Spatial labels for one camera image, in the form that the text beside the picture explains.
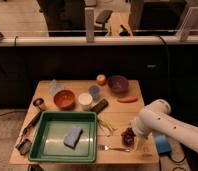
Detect dark red grape bunch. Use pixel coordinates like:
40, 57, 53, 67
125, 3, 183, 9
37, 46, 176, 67
121, 127, 135, 147

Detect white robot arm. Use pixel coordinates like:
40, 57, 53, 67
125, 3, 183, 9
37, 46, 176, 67
131, 99, 198, 153

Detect blue grey cup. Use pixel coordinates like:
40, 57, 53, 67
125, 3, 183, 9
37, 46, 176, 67
88, 85, 100, 100

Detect white paper cup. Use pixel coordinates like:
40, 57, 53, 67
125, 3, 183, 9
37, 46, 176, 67
78, 93, 92, 106

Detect purple bowl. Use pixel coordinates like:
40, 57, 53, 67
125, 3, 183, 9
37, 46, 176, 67
107, 75, 129, 93

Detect wooden table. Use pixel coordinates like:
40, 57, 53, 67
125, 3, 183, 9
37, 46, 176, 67
10, 80, 159, 165

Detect orange carrot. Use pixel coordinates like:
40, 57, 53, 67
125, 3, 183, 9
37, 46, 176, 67
117, 96, 138, 103

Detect red orange bowl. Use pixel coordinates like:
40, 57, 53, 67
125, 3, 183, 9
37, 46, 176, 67
53, 90, 75, 110

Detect metal tongs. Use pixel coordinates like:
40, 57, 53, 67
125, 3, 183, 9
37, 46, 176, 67
97, 119, 116, 137

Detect clear plastic bag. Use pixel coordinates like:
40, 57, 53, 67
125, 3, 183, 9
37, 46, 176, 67
49, 79, 63, 96

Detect blue sponge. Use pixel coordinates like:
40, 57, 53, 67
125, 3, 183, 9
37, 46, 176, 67
63, 125, 83, 148

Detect silver fork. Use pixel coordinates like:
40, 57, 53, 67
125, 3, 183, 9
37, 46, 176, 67
98, 144, 130, 152

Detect small round metal strainer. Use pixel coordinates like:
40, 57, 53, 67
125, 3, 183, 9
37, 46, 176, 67
33, 98, 46, 111

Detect green plastic tray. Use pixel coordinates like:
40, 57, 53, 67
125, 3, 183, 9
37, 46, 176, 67
28, 111, 97, 163

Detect black office chair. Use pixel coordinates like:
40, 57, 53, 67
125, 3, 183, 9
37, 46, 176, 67
95, 10, 112, 36

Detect blue foot pedal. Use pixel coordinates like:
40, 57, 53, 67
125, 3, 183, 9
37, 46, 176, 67
155, 135, 172, 154

